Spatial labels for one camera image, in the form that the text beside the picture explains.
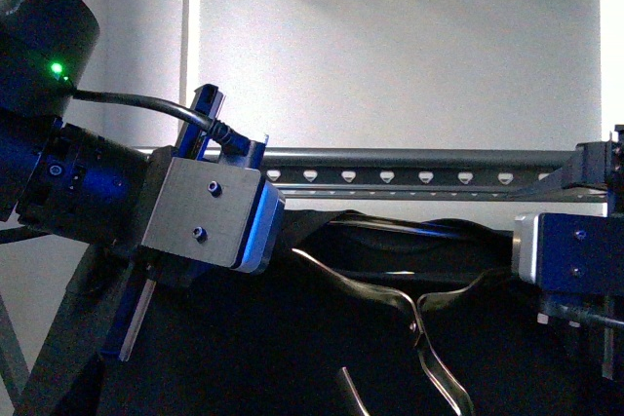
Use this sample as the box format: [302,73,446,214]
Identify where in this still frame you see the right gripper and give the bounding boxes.
[512,212,623,380]

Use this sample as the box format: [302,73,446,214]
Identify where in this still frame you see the black camera cable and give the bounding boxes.
[67,87,253,159]

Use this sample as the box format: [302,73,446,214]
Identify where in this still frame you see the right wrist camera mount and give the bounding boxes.
[511,124,623,217]

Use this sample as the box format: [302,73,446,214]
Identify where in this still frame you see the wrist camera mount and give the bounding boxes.
[511,124,623,217]
[175,84,267,170]

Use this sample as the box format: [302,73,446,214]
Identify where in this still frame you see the grey metal rack rail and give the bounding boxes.
[131,145,610,204]

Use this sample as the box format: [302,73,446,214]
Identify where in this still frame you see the black t-shirt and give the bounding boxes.
[14,208,624,416]

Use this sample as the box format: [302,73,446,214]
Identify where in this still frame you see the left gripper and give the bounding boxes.
[100,157,285,361]

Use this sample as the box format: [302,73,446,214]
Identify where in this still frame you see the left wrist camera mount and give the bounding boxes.
[175,84,267,170]

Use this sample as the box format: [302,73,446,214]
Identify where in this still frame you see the metal clothes hanger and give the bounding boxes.
[292,248,497,415]

